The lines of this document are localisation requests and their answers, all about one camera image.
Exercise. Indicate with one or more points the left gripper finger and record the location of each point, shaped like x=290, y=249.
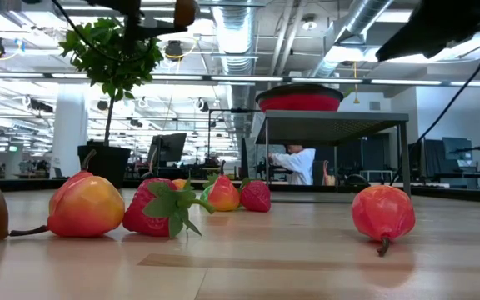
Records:
x=161, y=32

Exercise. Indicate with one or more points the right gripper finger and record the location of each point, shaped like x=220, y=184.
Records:
x=431, y=21
x=431, y=46

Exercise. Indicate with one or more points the red collapsible bowl grey rim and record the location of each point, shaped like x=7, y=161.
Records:
x=298, y=102

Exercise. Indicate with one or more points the small orange toy fruit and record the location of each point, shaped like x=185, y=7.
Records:
x=179, y=184

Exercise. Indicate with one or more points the red orange round toy fruit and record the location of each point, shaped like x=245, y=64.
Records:
x=69, y=183

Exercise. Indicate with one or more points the green potted tree black pot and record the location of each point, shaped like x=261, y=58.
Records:
x=115, y=71

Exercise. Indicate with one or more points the dark computer monitor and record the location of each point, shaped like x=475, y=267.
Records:
x=456, y=148

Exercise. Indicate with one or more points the black computer monitor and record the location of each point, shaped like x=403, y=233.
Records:
x=169, y=146

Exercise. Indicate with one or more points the grey perforated metal shelf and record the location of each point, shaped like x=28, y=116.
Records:
x=327, y=125

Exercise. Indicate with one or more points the white column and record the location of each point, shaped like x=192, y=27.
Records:
x=69, y=133

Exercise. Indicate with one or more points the green toy pear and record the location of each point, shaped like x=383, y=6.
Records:
x=205, y=193

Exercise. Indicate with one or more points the red orange toy pear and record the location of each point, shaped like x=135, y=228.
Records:
x=383, y=212

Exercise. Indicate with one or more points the orange red toy peach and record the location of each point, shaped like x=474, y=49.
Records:
x=223, y=196

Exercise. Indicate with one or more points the red toy strawberry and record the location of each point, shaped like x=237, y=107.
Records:
x=148, y=216
x=256, y=196

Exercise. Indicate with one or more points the yellow red toy pear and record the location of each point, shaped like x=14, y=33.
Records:
x=94, y=208

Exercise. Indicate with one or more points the silver ventilation duct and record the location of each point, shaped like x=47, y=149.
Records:
x=236, y=33

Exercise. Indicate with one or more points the black aluminium table frame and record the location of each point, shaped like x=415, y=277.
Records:
x=36, y=184

